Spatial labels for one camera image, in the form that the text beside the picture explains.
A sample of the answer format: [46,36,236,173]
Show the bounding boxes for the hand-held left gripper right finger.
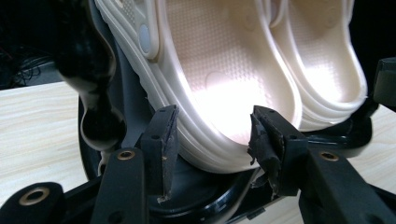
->
[247,105,309,199]

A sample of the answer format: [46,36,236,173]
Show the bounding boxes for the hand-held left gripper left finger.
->
[139,104,181,203]

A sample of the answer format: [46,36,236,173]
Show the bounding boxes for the cream foam clog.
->
[92,0,304,175]
[264,0,369,133]

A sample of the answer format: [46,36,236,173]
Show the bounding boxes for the dark cables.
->
[0,43,59,90]

